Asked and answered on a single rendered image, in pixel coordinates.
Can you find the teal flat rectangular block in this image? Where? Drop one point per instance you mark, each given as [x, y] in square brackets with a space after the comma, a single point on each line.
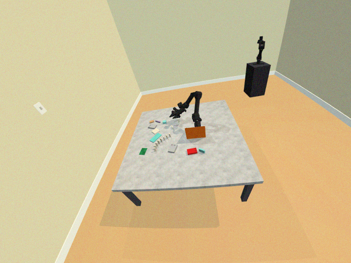
[155, 137]

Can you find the red block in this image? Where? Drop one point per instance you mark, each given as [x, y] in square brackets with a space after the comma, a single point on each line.
[192, 151]

